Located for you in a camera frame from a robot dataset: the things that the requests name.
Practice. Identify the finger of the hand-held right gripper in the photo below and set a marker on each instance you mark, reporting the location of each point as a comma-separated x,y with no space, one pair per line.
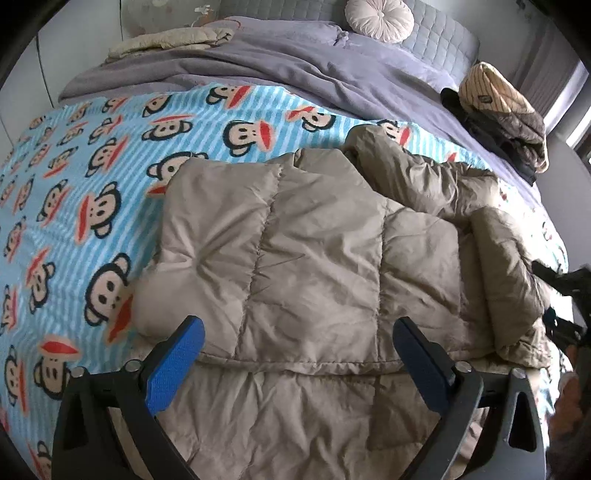
551,277
561,330

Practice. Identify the blue striped monkey print blanket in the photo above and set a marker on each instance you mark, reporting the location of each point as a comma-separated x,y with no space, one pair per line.
92,152

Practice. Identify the beige puffer jacket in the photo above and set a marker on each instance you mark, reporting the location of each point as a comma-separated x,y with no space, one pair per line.
300,254

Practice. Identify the black folded garment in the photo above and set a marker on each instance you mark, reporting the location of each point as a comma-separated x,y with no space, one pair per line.
466,115

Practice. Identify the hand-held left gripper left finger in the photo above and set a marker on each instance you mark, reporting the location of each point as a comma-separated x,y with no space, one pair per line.
175,364

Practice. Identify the grey curtain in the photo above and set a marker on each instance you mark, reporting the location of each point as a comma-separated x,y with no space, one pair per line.
540,69

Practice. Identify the pile of dark and striped clothes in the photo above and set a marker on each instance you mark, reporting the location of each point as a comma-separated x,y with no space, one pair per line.
491,87

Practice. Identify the round pale pleated cushion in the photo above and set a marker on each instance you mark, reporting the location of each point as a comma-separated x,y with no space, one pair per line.
378,18

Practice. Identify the cream folded garment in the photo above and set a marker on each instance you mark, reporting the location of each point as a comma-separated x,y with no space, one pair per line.
175,39

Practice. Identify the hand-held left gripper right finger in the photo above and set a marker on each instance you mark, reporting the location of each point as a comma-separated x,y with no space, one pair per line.
421,364

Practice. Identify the grey quilted headboard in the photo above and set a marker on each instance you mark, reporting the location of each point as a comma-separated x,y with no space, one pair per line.
443,37

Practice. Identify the person's right hand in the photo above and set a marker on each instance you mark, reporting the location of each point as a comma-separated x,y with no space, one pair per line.
575,406

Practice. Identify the white wardrobe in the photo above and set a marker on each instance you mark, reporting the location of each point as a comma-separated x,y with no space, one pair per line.
69,55

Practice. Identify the purple grey duvet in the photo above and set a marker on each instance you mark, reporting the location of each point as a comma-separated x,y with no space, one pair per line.
258,64

